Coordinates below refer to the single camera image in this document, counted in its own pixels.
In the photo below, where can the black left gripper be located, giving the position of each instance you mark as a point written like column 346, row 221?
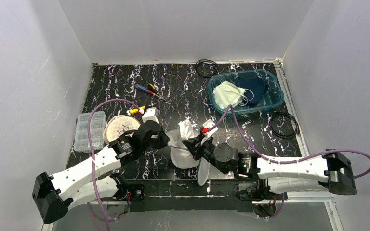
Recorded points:
column 161, row 138

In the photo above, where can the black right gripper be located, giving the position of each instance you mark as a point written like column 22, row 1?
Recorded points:
column 192, row 145

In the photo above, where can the white bra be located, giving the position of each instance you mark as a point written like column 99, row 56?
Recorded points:
column 227, row 93
column 186, row 130

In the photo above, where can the white mesh bag blue trim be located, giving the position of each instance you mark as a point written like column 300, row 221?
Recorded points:
column 182, row 158

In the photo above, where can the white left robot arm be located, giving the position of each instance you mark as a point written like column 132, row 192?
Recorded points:
column 95, row 178

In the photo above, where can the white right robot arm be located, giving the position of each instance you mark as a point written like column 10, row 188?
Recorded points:
column 271, row 178

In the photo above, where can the white mesh bag tan trim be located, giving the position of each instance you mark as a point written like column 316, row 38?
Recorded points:
column 117, row 125

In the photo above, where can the dark blue bra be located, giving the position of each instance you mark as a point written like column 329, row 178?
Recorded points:
column 254, row 90

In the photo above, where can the teal plastic bin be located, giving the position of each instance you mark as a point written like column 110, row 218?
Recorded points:
column 273, row 97

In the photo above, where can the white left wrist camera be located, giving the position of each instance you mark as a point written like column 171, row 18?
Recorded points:
column 151, row 114

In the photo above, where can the yellow handled screwdriver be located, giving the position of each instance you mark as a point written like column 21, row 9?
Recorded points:
column 141, row 109

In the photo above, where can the black orange handled screwdriver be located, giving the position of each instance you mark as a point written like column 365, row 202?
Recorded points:
column 153, row 89

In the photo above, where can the blue handled screwdriver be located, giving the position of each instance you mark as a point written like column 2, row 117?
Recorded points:
column 145, row 90

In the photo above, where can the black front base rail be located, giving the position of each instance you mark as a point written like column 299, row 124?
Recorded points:
column 186, row 195

